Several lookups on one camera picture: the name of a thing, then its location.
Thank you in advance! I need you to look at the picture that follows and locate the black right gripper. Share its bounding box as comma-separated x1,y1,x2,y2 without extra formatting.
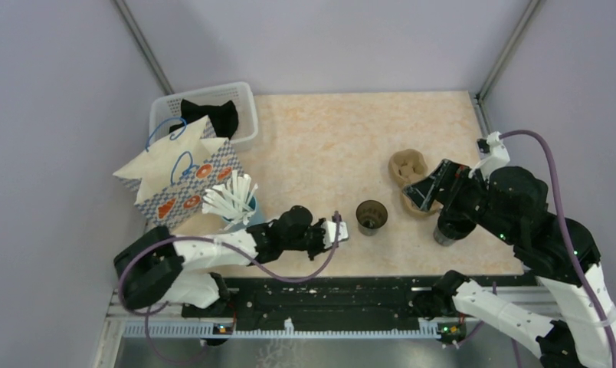
401,157,516,244

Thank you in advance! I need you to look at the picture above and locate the single dark plastic cup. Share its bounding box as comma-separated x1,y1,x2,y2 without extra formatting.
356,199,388,236

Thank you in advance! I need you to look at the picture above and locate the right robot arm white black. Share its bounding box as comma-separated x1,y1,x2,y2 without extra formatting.
403,159,616,367

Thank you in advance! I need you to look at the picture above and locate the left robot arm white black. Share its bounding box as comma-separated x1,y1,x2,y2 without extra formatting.
113,205,349,317

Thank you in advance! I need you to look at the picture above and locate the brown pulp cup carrier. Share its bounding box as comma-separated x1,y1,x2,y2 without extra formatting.
388,149,441,219

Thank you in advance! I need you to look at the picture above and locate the blue straw holder cup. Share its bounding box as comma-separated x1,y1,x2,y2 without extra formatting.
222,196,266,232

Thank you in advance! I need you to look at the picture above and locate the black cloth in basket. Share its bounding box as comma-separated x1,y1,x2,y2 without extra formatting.
180,100,239,139

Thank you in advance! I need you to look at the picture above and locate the patterned paper gift bag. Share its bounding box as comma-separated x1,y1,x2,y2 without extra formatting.
113,116,244,230

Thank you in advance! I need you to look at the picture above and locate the white plastic basket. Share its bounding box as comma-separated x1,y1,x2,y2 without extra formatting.
149,81,259,153

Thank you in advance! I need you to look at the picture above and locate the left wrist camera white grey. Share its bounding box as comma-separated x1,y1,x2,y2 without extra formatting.
321,220,349,248

